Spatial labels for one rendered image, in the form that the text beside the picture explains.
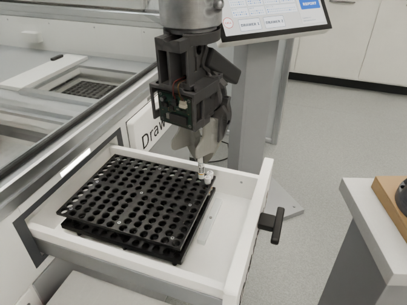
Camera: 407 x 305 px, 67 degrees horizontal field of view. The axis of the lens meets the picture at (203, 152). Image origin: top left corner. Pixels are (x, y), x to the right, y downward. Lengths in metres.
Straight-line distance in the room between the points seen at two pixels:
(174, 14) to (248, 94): 1.11
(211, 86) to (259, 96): 1.11
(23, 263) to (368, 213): 0.69
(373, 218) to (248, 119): 0.89
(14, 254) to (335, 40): 3.16
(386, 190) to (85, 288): 0.67
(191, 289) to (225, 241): 0.13
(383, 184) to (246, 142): 0.89
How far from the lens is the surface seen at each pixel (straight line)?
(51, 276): 0.65
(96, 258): 0.52
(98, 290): 0.62
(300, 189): 1.99
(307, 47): 3.39
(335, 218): 1.88
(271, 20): 1.31
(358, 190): 0.85
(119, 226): 0.51
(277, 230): 0.49
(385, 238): 0.76
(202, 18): 0.37
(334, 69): 3.44
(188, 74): 0.38
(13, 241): 0.55
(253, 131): 1.58
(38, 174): 0.55
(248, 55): 1.38
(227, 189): 0.63
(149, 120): 0.78
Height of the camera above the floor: 1.27
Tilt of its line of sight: 35 degrees down
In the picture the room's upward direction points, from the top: straight up
